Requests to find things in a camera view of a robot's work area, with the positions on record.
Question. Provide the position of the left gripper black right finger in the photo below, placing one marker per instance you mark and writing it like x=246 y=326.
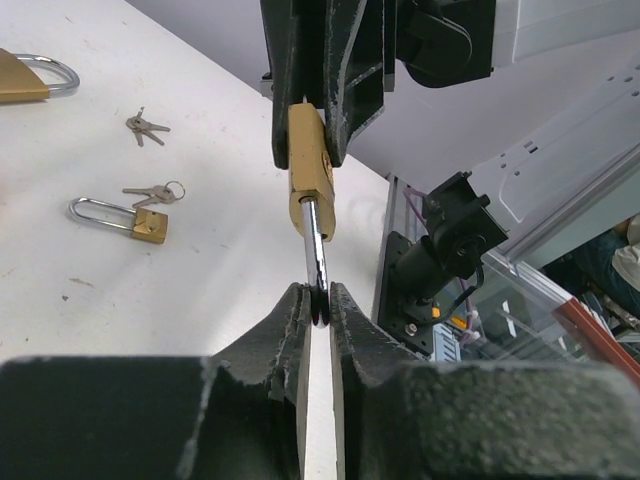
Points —
x=401 y=417

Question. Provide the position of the large brass padlock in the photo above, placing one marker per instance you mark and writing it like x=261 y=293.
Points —
x=21 y=84

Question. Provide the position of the medium brass padlock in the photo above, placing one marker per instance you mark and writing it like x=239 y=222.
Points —
x=312 y=200

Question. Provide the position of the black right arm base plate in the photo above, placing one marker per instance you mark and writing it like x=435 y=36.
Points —
x=411 y=277

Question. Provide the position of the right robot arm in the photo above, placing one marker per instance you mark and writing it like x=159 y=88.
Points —
x=539 y=60

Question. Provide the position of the large padlock keys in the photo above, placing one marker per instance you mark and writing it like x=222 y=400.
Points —
x=142 y=128

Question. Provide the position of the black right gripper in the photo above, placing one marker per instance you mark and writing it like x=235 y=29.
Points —
x=440 y=44

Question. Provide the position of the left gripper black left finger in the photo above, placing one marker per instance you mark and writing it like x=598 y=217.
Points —
x=238 y=414

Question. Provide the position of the small brass padlock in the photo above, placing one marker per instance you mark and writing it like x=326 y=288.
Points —
x=139 y=223

